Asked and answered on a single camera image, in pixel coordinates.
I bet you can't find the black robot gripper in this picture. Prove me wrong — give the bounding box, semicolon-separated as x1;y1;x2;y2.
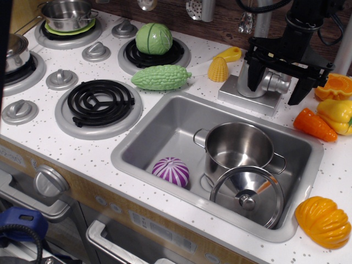
245;37;335;106

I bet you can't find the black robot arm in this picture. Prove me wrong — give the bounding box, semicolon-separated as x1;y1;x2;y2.
245;1;344;105

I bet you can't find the silver toy faucet lever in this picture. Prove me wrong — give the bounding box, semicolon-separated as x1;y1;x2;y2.
260;69;292;94

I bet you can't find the silver toy faucet base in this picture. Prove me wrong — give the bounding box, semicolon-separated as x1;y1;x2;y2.
218;62;283;117

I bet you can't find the orange toy carrot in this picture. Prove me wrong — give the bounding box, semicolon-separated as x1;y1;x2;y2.
293;108;338;142

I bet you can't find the orange toy pumpkin half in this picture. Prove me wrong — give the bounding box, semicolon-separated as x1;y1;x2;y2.
315;73;351;101

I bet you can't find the grey faucet pipe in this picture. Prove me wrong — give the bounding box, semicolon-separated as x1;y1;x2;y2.
254;0;273;38

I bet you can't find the yellow toy corn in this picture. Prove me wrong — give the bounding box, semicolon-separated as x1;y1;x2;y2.
207;57;229;83

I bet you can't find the hanging clear utensil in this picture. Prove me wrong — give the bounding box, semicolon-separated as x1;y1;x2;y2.
238;12;255;34

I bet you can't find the yellow toy bell pepper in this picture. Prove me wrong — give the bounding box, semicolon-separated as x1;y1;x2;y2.
317;99;351;135

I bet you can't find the steel pot in sink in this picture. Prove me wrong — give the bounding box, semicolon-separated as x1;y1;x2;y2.
192;122;287;186

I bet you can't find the hanging slotted steel spoon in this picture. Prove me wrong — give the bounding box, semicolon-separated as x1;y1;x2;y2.
185;0;202;20

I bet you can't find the steel pot lid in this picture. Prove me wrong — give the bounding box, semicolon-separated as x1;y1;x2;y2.
210;166;284;229

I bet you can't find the green toy bitter gourd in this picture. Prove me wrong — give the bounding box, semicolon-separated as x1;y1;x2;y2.
131;65;192;90

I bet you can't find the green toy cabbage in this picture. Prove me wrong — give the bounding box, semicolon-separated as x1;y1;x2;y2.
135;23;173;55

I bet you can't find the grey toy sink basin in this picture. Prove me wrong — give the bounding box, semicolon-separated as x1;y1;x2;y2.
111;92;324;243

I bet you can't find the purple striped toy onion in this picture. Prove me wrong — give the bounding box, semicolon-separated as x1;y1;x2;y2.
152;157;190;188

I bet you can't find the yellow orange toy squash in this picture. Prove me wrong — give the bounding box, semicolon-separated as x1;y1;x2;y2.
295;196;351;249

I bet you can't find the back right coil burner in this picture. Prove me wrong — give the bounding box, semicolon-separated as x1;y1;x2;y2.
118;37;191;75

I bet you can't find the grey stove knob back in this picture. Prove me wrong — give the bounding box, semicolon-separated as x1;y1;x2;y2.
112;19;138;39

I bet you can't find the grey stove knob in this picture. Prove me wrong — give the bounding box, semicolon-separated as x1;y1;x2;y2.
112;19;138;39
82;42;111;63
2;100;39;125
46;69;78;91

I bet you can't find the grey stove knob middle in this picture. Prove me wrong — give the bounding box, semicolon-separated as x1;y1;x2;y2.
82;42;111;63

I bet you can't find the front black coil burner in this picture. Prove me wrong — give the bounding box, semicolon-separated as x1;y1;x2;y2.
55;80;142;140

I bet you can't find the back left coil burner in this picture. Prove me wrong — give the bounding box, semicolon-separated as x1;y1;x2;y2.
34;20;102;50

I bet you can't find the grey stove knob lower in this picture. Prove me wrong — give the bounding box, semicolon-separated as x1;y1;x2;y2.
46;69;78;91

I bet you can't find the steel pot on burner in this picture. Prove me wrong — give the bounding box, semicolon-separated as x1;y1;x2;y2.
38;0;99;32

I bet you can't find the green toy plate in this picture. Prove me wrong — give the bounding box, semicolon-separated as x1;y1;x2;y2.
44;19;96;36

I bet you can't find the grey oven dial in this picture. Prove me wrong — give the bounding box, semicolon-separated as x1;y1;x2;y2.
33;164;70;197

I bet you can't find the grey stove knob front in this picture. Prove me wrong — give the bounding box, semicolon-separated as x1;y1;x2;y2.
2;100;39;125

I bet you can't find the left edge coil burner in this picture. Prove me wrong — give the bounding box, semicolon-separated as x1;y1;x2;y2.
3;51;46;97

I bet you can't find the steel pot at left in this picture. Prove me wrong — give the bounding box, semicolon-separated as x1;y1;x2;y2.
5;34;30;74

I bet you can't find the yellow plastic toy handle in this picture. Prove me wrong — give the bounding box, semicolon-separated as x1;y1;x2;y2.
213;46;242;63

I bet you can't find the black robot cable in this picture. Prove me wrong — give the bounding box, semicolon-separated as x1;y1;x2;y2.
317;13;345;47

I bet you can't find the white post at right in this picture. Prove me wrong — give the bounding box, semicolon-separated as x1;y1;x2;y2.
334;17;352;75

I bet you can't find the grey dishwasher door handle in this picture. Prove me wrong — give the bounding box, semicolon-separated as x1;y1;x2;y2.
86;220;157;263

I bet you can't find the grey oven door handle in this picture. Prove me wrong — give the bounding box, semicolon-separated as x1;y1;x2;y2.
1;170;71;223

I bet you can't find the blue clamp with cable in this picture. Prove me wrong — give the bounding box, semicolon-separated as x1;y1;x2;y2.
1;207;48;263

